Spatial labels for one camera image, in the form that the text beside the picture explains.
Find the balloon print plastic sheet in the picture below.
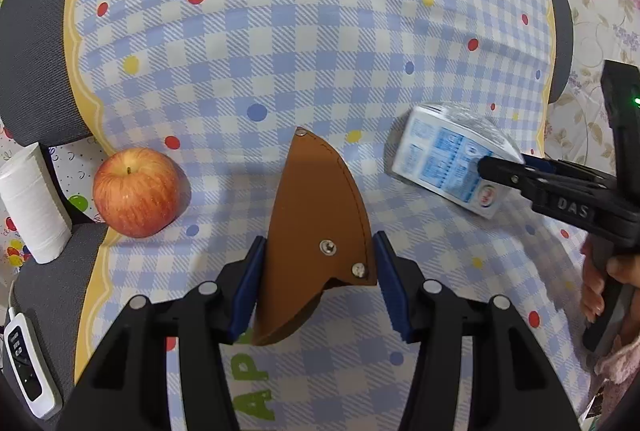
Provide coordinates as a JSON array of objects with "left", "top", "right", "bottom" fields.
[{"left": 0, "top": 124, "right": 113, "bottom": 274}]

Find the blue checkered dotted cloth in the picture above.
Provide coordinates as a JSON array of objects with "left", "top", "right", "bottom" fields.
[{"left": 62, "top": 0, "right": 596, "bottom": 431}]

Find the red apple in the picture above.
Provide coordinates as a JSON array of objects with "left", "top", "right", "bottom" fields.
[{"left": 92, "top": 148, "right": 182, "bottom": 238}]

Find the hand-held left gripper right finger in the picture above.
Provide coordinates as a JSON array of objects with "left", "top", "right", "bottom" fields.
[{"left": 372, "top": 231, "right": 586, "bottom": 431}]

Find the person's right hand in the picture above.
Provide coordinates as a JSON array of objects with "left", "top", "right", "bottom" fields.
[{"left": 580, "top": 236, "right": 640, "bottom": 326}]

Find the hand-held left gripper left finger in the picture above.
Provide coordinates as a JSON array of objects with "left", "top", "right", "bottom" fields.
[{"left": 57, "top": 235, "right": 266, "bottom": 431}]

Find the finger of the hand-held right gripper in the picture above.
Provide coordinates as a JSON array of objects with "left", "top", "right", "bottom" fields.
[
  {"left": 477, "top": 155, "right": 617, "bottom": 208},
  {"left": 522, "top": 154, "right": 619, "bottom": 193}
]

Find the brown leather sheath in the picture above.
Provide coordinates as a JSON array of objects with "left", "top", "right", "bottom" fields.
[{"left": 252, "top": 127, "right": 378, "bottom": 346}]

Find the white wired remote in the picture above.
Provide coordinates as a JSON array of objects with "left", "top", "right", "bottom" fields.
[{"left": 2, "top": 281, "right": 63, "bottom": 419}]

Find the blue and white milk carton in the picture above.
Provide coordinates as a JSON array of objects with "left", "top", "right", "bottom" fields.
[{"left": 391, "top": 102, "right": 526, "bottom": 219}]

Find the white paper roll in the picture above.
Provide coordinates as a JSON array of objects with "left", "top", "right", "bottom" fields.
[{"left": 0, "top": 142, "right": 73, "bottom": 264}]

